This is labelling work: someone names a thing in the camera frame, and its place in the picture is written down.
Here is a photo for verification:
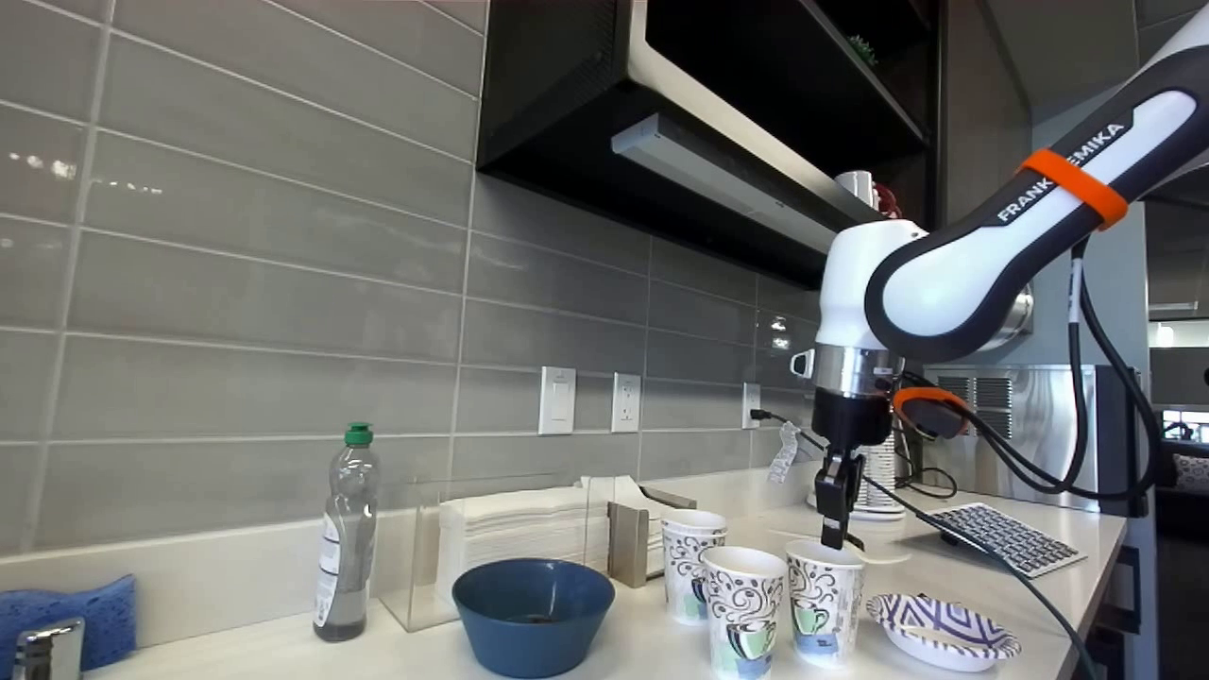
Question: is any clear acrylic box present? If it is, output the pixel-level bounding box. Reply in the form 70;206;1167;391
375;479;613;635

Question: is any blue sponge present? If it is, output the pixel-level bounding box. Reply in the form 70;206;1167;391
0;570;145;674

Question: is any clear dish soap bottle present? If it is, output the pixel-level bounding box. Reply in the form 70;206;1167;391
310;420;380;645

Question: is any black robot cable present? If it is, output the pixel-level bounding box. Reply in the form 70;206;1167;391
854;231;1175;507

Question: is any chrome sink fitting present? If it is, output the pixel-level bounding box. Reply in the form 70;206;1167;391
6;613;92;680

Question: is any dark upper cabinet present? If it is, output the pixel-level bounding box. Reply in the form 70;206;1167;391
473;0;942;292

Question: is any white light switch plate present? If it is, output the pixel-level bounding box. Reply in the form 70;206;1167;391
536;363;583;436

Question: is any white mug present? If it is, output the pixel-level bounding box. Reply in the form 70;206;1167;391
835;167;883;212

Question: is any white napkin stack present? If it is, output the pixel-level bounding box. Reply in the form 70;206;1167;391
583;472;685;513

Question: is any blue bowl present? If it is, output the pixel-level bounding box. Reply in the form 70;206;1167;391
451;555;620;680

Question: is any white paper towel roll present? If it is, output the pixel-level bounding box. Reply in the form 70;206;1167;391
865;431;903;508

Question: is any blue patterned paper plate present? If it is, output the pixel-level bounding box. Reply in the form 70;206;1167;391
865;588;1024;674

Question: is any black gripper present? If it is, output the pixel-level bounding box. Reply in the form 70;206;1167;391
808;387;894;555

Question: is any patterned paper cup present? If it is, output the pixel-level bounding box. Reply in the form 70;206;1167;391
783;535;871;667
698;543;792;680
657;507;733;627

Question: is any under cabinet light strip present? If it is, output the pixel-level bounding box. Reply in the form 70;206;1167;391
608;110;808;239

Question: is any computer keyboard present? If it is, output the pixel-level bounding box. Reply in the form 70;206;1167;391
924;498;1089;586

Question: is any orange strap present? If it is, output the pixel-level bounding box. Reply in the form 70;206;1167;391
1018;144;1135;231

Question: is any gray napkin holder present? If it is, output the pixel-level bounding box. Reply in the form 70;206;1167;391
604;484;698;591

